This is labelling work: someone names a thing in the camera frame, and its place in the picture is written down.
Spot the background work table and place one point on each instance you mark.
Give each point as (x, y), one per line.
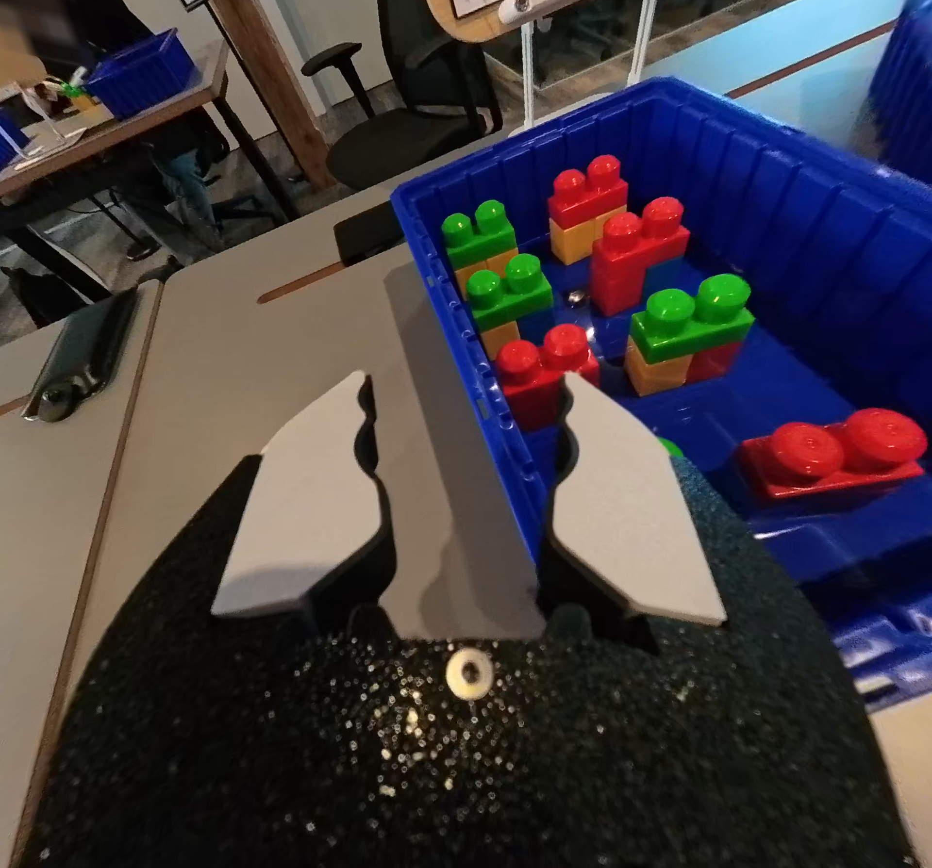
(196, 93)

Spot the wooden support post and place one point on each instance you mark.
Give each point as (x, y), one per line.
(262, 82)

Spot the black rectangular pad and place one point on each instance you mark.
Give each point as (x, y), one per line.
(368, 235)

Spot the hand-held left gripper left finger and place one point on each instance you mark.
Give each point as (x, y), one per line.
(306, 519)

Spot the black office chair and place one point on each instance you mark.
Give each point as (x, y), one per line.
(429, 82)

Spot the cluster of built block bridges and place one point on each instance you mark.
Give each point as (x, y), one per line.
(633, 257)

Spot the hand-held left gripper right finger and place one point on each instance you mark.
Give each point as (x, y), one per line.
(633, 526)

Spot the black table clamp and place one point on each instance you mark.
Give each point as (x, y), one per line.
(87, 351)

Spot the blue plastic bin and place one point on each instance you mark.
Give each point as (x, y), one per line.
(801, 191)
(11, 140)
(906, 82)
(145, 78)

